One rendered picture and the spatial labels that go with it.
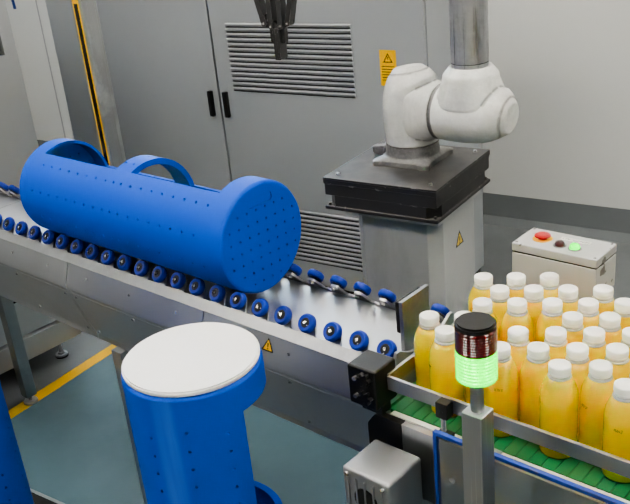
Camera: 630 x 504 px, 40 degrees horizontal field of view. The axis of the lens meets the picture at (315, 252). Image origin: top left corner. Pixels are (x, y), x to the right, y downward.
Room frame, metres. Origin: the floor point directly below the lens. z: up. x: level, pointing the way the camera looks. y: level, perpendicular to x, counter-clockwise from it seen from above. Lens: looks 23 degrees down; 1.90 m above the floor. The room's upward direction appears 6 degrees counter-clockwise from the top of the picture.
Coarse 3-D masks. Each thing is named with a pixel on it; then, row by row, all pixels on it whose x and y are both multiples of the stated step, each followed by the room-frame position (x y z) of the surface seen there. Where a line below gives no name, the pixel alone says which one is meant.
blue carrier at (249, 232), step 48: (48, 144) 2.53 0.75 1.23; (48, 192) 2.37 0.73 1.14; (96, 192) 2.23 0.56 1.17; (144, 192) 2.11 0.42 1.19; (192, 192) 2.02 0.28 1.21; (240, 192) 1.94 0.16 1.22; (288, 192) 2.05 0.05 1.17; (96, 240) 2.26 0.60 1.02; (144, 240) 2.07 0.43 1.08; (192, 240) 1.94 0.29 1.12; (240, 240) 1.92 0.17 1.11; (288, 240) 2.04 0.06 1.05; (240, 288) 1.90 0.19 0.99
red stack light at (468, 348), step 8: (496, 328) 1.14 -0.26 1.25; (456, 336) 1.14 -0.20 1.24; (464, 336) 1.13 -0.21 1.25; (472, 336) 1.12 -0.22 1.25; (480, 336) 1.12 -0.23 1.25; (488, 336) 1.12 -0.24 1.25; (496, 336) 1.14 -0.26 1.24; (456, 344) 1.14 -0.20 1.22; (464, 344) 1.13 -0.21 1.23; (472, 344) 1.12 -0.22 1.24; (480, 344) 1.12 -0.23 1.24; (488, 344) 1.12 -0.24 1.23; (496, 344) 1.13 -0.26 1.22; (456, 352) 1.14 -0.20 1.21; (464, 352) 1.13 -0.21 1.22; (472, 352) 1.12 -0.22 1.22; (480, 352) 1.12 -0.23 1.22; (488, 352) 1.12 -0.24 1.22
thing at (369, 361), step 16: (368, 352) 1.53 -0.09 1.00; (352, 368) 1.49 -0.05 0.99; (368, 368) 1.47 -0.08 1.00; (384, 368) 1.47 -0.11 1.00; (352, 384) 1.49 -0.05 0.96; (368, 384) 1.45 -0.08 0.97; (384, 384) 1.47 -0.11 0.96; (352, 400) 1.49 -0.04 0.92; (368, 400) 1.45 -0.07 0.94; (384, 400) 1.47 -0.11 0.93
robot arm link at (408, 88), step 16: (416, 64) 2.46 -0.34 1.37; (400, 80) 2.39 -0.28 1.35; (416, 80) 2.37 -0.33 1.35; (432, 80) 2.40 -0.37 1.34; (384, 96) 2.43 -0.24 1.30; (400, 96) 2.38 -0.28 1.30; (416, 96) 2.35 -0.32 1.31; (384, 112) 2.43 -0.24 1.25; (400, 112) 2.38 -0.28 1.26; (416, 112) 2.34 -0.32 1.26; (384, 128) 2.44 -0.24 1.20; (400, 128) 2.38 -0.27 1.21; (416, 128) 2.35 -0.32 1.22; (400, 144) 2.38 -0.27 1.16; (416, 144) 2.37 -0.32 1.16
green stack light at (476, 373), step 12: (456, 360) 1.15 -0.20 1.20; (468, 360) 1.12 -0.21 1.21; (480, 360) 1.12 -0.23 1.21; (492, 360) 1.13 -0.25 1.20; (456, 372) 1.15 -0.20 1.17; (468, 372) 1.12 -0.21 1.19; (480, 372) 1.12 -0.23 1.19; (492, 372) 1.12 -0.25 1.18; (468, 384) 1.12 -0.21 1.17; (480, 384) 1.12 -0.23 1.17
